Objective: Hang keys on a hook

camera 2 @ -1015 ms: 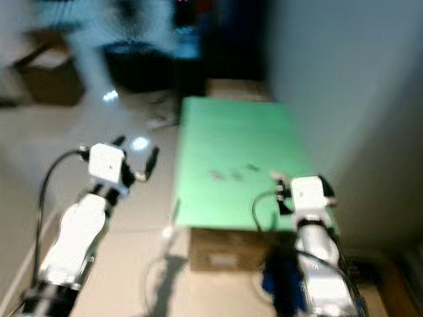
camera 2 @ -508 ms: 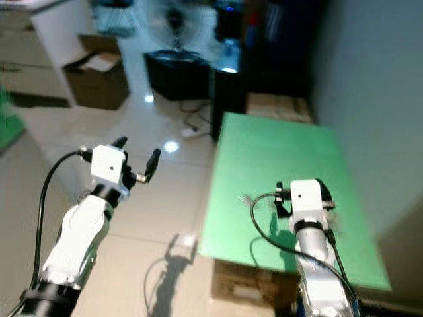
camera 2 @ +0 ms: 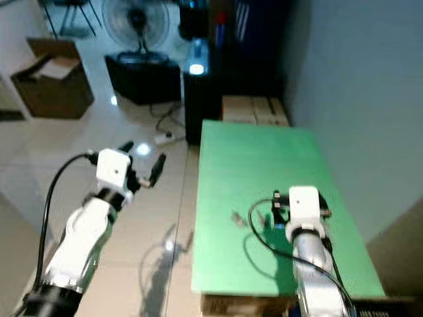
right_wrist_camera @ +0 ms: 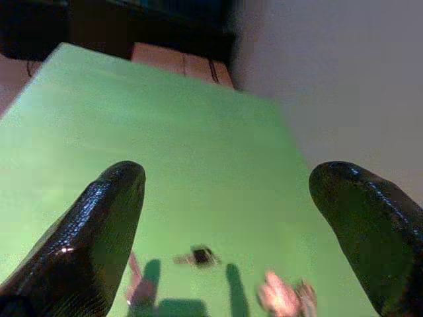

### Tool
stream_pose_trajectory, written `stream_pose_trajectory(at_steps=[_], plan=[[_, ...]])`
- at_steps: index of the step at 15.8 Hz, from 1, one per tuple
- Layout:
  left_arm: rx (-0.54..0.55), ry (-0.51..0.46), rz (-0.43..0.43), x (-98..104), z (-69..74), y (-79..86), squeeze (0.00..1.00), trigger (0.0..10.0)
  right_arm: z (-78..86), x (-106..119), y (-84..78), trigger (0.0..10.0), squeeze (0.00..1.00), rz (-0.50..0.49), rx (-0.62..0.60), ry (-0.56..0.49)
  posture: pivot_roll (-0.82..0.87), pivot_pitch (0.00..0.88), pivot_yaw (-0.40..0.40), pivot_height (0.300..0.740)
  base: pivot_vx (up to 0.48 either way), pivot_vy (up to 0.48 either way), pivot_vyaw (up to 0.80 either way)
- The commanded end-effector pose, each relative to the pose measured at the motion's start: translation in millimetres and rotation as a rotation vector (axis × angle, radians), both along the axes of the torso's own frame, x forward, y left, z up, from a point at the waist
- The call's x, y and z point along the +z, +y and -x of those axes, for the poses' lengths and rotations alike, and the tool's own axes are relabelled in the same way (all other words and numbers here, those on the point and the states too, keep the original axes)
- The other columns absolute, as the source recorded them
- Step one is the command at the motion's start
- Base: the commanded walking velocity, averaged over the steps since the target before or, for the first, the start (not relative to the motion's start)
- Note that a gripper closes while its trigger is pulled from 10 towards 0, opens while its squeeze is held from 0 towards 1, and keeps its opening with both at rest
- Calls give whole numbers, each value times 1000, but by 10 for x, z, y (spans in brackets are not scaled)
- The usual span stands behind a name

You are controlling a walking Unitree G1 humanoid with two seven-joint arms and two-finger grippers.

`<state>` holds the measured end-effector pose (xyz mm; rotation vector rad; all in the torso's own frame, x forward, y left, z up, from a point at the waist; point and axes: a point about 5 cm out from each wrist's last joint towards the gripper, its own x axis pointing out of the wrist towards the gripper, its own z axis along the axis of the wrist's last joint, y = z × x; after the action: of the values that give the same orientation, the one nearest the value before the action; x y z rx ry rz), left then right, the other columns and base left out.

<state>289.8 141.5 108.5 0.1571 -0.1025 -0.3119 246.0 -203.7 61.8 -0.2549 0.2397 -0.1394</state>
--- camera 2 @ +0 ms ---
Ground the white power strip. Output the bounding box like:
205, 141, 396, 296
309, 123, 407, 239
153, 131, 180, 147

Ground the green table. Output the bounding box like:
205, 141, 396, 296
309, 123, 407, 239
190, 120, 387, 299

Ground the low black box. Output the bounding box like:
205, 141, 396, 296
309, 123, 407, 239
104, 54, 182, 106

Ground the tall black cabinet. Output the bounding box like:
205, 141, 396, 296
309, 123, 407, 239
183, 66, 286, 147

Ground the open brown cardboard box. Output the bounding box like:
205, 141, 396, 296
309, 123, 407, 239
11, 37, 95, 120

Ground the closed taped cardboard box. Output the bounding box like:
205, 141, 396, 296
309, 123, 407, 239
221, 95, 291, 127

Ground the cardboard box under table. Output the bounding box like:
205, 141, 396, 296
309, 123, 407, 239
200, 293, 299, 317

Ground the clear plastic water bottle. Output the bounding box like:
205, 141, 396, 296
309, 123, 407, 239
188, 38, 212, 77

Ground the dark plastic crate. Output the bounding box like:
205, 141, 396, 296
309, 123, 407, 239
350, 297, 423, 317

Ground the round floor fan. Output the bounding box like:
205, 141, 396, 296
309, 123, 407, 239
102, 0, 171, 65

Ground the black bulky object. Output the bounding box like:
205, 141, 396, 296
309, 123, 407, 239
177, 0, 210, 40

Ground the red slim object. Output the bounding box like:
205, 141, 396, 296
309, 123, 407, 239
214, 12, 226, 48

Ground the dark blue striped panel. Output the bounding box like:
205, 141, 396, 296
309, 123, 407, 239
210, 0, 299, 68

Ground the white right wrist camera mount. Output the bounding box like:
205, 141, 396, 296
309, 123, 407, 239
287, 185, 323, 230

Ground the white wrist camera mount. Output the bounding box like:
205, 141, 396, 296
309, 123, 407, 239
287, 185, 323, 230
95, 149, 132, 193

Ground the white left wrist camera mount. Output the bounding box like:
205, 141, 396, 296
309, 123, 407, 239
95, 149, 132, 193

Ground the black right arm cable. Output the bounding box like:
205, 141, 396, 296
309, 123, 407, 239
247, 197, 359, 316

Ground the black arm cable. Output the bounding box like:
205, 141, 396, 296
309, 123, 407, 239
42, 151, 100, 299
247, 197, 359, 316

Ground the black floor power cable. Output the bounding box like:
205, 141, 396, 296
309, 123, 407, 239
155, 100, 186, 135

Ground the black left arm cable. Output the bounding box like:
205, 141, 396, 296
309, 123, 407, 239
42, 151, 100, 299

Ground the black metal frame stand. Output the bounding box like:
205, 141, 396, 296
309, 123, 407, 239
38, 0, 101, 38

